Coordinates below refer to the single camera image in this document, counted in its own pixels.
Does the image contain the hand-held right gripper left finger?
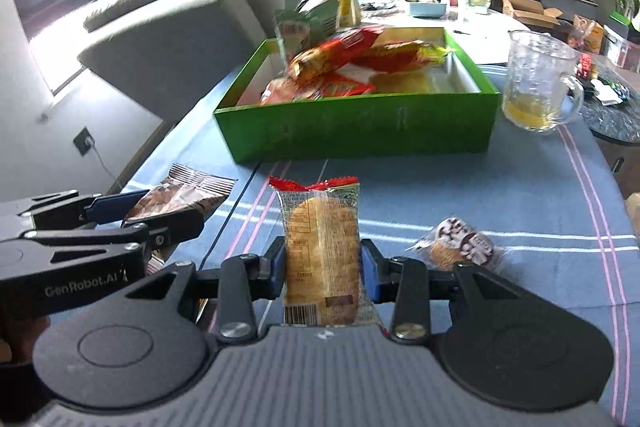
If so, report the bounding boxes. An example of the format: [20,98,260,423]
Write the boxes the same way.
[125,238,287,340]

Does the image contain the white round table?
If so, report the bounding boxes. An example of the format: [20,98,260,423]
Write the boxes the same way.
[360,4,526,65]

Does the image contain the red yellow snack packet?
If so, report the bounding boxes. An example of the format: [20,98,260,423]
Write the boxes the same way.
[289,27,383,81]
[367,39,457,70]
[260,74,377,106]

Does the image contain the black wall socket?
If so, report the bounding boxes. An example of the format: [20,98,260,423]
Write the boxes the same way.
[73,127,96,156]

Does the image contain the plastic bag with oranges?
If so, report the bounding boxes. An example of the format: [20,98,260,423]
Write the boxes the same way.
[572,14,606,52]

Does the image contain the open cardboard box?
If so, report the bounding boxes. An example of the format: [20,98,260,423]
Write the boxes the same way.
[500,0,566,28]

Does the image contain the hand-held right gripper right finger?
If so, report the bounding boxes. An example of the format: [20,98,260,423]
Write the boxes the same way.
[360,238,523,340]

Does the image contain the dark marble table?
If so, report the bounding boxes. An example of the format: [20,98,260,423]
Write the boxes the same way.
[575,57,640,142]

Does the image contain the green cardboard box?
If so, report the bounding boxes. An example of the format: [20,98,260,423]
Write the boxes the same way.
[213,26,501,165]

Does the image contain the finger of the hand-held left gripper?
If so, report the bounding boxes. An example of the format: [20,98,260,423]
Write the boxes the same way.
[25,212,206,253]
[32,190,151,229]

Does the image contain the clear glass mug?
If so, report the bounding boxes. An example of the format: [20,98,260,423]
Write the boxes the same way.
[501,30,585,134]

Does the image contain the green carton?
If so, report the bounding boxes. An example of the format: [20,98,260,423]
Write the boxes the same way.
[274,0,339,58]

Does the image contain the light blue basket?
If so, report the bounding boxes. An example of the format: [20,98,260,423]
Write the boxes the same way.
[404,0,449,18]

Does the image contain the round brown white snack packet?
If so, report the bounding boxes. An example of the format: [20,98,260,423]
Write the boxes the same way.
[406,216,507,272]

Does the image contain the grey sofa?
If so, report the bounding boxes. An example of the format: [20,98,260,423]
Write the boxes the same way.
[76,0,281,122]

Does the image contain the person's left hand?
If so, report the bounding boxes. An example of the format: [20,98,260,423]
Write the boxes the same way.
[0,316,51,365]

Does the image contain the gold can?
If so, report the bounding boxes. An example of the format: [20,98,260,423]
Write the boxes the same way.
[332,0,362,29]

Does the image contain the cake packet with red ends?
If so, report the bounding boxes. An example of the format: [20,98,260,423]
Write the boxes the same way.
[268,176,386,328]

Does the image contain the blue striped tablecloth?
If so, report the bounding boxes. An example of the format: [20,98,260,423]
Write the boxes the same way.
[112,62,640,427]

